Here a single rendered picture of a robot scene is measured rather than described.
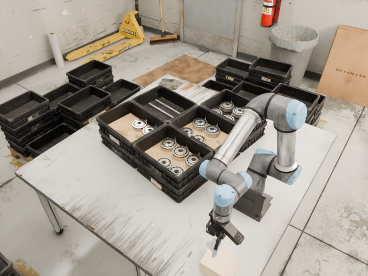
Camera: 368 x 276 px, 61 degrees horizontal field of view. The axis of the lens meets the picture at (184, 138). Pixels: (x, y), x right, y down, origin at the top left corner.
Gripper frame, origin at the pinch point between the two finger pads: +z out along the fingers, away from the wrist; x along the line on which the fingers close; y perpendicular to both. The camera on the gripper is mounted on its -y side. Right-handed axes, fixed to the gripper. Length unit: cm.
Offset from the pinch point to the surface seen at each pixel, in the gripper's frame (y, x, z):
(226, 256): -1.1, -3.6, 13.5
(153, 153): 69, -36, 8
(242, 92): 83, -200, 53
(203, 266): 5.8, 6.0, 15.6
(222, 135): 42, -76, 8
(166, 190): 50, -23, 18
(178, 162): 51, -38, 8
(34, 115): 213, -41, 40
